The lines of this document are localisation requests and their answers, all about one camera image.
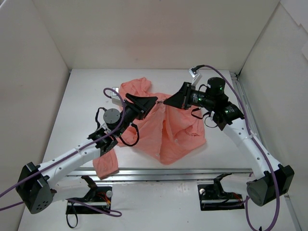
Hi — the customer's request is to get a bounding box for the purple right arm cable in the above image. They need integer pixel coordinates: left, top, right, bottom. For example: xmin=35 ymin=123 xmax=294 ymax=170
xmin=193 ymin=64 xmax=281 ymax=231

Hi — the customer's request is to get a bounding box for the aluminium front rail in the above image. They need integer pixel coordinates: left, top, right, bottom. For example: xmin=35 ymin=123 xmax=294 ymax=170
xmin=64 ymin=167 xmax=252 ymax=185

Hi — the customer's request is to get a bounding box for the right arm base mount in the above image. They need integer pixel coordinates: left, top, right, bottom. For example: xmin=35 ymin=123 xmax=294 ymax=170
xmin=197 ymin=173 xmax=245 ymax=211

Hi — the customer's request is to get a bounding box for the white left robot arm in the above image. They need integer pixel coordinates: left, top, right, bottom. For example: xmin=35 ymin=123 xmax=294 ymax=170
xmin=15 ymin=93 xmax=158 ymax=214

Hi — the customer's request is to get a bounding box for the aluminium right side rail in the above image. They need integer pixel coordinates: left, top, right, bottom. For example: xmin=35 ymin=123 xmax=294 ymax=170
xmin=230 ymin=71 xmax=302 ymax=231

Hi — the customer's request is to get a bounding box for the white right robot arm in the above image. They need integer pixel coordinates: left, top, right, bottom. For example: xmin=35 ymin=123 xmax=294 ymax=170
xmin=164 ymin=77 xmax=295 ymax=206

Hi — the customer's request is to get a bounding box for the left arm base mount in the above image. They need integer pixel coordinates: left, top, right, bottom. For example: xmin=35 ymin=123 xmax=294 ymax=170
xmin=65 ymin=176 xmax=113 ymax=229

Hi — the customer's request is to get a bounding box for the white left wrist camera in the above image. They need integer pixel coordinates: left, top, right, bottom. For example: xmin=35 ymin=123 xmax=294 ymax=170
xmin=111 ymin=87 xmax=122 ymax=106

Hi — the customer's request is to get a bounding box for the salmon pink zip jacket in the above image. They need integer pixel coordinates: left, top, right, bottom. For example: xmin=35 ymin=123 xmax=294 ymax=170
xmin=92 ymin=77 xmax=207 ymax=180

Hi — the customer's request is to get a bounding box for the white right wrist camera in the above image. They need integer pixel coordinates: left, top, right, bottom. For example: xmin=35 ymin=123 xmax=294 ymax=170
xmin=188 ymin=67 xmax=202 ymax=86

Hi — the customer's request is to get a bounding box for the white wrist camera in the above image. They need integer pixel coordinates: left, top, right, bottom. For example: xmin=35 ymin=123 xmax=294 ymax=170
xmin=188 ymin=67 xmax=202 ymax=86
xmin=111 ymin=87 xmax=122 ymax=106

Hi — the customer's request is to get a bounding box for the aluminium rail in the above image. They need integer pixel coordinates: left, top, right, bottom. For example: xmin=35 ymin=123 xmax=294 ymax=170
xmin=230 ymin=71 xmax=302 ymax=231
xmin=64 ymin=167 xmax=252 ymax=185

